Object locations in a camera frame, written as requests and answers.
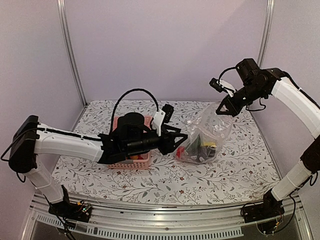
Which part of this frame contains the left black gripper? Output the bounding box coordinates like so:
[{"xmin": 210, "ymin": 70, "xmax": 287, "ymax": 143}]
[{"xmin": 124, "ymin": 125, "xmax": 188, "ymax": 155}]

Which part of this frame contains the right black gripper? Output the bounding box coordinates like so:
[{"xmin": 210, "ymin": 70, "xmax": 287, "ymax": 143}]
[{"xmin": 215, "ymin": 81, "xmax": 266, "ymax": 117}]

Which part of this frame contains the dark green toy cucumber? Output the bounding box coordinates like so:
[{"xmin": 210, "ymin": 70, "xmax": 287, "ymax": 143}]
[{"xmin": 188, "ymin": 135, "xmax": 202, "ymax": 155}]

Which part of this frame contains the clear zip top bag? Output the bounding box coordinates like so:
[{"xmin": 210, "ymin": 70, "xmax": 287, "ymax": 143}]
[{"xmin": 173, "ymin": 102, "xmax": 233, "ymax": 164}]

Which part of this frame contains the pink plastic basket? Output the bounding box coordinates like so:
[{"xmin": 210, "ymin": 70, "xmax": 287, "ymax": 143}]
[{"xmin": 106, "ymin": 115, "xmax": 152, "ymax": 170}]

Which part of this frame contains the dark purple toy eggplant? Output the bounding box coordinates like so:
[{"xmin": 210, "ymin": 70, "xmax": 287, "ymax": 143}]
[{"xmin": 190, "ymin": 150, "xmax": 216, "ymax": 163}]

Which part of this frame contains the yellow toy pepper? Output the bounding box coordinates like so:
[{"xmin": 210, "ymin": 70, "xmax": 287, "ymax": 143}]
[{"xmin": 203, "ymin": 142, "xmax": 217, "ymax": 148}]

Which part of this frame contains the red yellow toy fruit bunch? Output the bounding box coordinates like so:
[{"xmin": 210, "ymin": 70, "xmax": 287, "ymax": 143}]
[{"xmin": 129, "ymin": 154, "xmax": 145, "ymax": 160}]

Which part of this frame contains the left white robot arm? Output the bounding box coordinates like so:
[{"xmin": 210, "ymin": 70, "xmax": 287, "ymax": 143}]
[{"xmin": 5, "ymin": 111, "xmax": 188, "ymax": 217}]

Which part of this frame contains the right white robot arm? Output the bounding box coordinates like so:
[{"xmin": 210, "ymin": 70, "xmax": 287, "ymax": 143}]
[{"xmin": 209, "ymin": 58, "xmax": 320, "ymax": 218}]

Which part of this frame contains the floral table mat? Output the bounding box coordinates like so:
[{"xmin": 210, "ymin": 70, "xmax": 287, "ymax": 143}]
[{"xmin": 52, "ymin": 110, "xmax": 280, "ymax": 205}]

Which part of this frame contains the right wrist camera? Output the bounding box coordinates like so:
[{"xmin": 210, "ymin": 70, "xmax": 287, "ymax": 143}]
[{"xmin": 209, "ymin": 78, "xmax": 237, "ymax": 97}]

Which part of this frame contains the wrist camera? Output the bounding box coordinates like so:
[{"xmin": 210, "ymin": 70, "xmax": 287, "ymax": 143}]
[
  {"xmin": 209, "ymin": 78, "xmax": 237, "ymax": 97},
  {"xmin": 150, "ymin": 104, "xmax": 174, "ymax": 137}
]

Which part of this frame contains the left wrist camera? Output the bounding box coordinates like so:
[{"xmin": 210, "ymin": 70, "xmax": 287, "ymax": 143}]
[{"xmin": 150, "ymin": 104, "xmax": 174, "ymax": 137}]

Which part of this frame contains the left black camera cable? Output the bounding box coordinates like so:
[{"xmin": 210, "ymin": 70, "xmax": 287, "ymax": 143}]
[{"xmin": 109, "ymin": 88, "xmax": 160, "ymax": 131}]

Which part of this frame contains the black camera cable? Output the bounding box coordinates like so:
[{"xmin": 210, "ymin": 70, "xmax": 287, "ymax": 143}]
[
  {"xmin": 217, "ymin": 66, "xmax": 238, "ymax": 83},
  {"xmin": 109, "ymin": 88, "xmax": 160, "ymax": 131}
]

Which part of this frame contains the right black camera cable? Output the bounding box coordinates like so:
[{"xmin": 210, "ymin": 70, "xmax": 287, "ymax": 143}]
[{"xmin": 217, "ymin": 66, "xmax": 238, "ymax": 83}]

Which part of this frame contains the aluminium front rail frame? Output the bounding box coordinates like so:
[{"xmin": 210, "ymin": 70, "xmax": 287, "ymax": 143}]
[{"xmin": 21, "ymin": 192, "xmax": 312, "ymax": 240}]

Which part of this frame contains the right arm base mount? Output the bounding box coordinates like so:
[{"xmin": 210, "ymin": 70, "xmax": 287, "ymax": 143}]
[{"xmin": 240, "ymin": 189, "xmax": 285, "ymax": 223}]

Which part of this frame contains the right aluminium corner post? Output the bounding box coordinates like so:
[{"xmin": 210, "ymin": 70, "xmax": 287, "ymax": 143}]
[{"xmin": 256, "ymin": 0, "xmax": 275, "ymax": 69}]

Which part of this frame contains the aluminium corner post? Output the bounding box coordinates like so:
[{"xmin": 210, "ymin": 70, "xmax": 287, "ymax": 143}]
[
  {"xmin": 256, "ymin": 0, "xmax": 275, "ymax": 69},
  {"xmin": 57, "ymin": 0, "xmax": 88, "ymax": 107}
]

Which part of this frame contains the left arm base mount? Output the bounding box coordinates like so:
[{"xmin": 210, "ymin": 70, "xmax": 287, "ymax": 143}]
[{"xmin": 48, "ymin": 185, "xmax": 92, "ymax": 223}]

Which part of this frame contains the left aluminium corner post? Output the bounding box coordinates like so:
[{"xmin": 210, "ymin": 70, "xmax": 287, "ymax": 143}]
[{"xmin": 57, "ymin": 0, "xmax": 88, "ymax": 107}]

